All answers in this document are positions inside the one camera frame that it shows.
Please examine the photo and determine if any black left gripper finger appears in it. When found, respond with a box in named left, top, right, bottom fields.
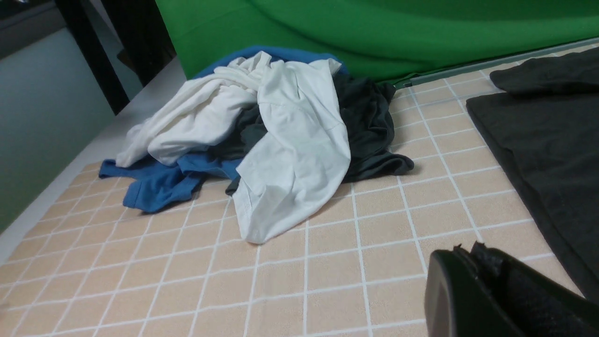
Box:
left=425, top=242, right=599, bottom=337

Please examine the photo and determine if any dark gray long-sleeved shirt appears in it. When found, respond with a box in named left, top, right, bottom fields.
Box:
left=466, top=48, right=599, bottom=303

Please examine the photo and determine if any white shirt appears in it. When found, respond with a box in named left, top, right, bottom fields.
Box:
left=116, top=51, right=351, bottom=244

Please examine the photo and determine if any blue shirt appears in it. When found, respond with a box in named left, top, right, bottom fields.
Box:
left=99, top=45, right=347, bottom=213

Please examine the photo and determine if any dark gray crumpled garment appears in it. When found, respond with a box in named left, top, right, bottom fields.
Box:
left=207, top=74, right=414, bottom=182

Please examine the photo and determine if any gray metal bar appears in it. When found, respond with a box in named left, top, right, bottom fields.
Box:
left=393, top=37, right=599, bottom=89

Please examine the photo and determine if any green backdrop cloth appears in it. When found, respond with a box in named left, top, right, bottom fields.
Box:
left=157, top=0, right=599, bottom=81

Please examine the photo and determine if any beige grid tablecloth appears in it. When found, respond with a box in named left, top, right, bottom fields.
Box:
left=1, top=60, right=580, bottom=337

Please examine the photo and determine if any black window frame post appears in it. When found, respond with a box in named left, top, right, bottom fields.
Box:
left=54, top=0, right=129, bottom=116

